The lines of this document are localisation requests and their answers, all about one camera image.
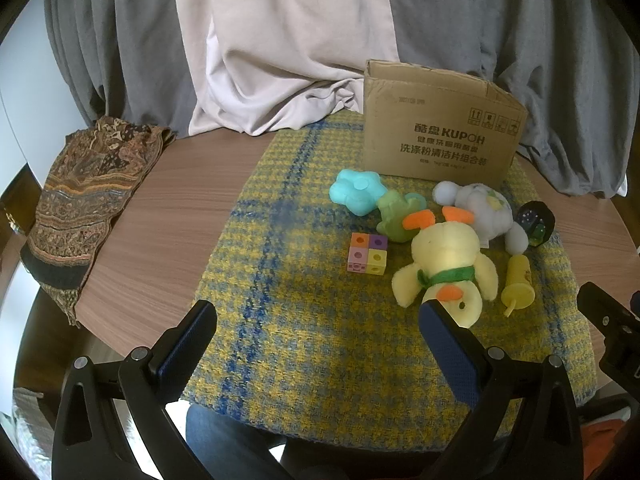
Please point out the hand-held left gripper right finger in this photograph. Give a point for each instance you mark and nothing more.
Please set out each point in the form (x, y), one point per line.
(449, 352)

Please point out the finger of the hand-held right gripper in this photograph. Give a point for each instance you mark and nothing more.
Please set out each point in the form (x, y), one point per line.
(607, 310)
(622, 360)

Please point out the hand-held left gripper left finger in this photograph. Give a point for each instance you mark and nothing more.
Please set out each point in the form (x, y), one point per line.
(186, 351)

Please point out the four-colour cube block toy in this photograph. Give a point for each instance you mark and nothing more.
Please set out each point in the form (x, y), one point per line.
(367, 255)

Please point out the white plush toy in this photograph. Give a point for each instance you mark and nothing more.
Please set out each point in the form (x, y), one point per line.
(487, 212)

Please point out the orange cloth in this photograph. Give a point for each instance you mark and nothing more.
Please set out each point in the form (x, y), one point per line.
(602, 447)

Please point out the yellow toy bottle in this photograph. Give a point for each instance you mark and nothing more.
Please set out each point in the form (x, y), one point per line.
(518, 280)

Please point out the yellow duck plush toy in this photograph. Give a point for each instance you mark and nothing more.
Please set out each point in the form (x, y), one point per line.
(445, 252)

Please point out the black dotted dice toy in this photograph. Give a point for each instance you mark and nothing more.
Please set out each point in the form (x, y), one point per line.
(537, 222)

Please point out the yellow blue woven mat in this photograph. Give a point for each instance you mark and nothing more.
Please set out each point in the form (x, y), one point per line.
(300, 310)

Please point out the green foam toy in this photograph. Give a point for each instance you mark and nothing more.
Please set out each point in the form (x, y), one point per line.
(395, 217)

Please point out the brown patterned scarf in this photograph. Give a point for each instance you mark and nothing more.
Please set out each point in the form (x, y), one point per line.
(85, 200)

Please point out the teal flower foam toy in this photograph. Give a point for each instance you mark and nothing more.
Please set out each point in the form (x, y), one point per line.
(356, 192)

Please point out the brown cardboard box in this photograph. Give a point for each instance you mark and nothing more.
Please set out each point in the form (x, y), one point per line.
(440, 130)

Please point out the grey curtain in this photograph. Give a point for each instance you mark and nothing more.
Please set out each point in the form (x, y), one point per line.
(525, 35)

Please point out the white curtain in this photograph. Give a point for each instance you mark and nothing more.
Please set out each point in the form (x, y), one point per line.
(280, 45)

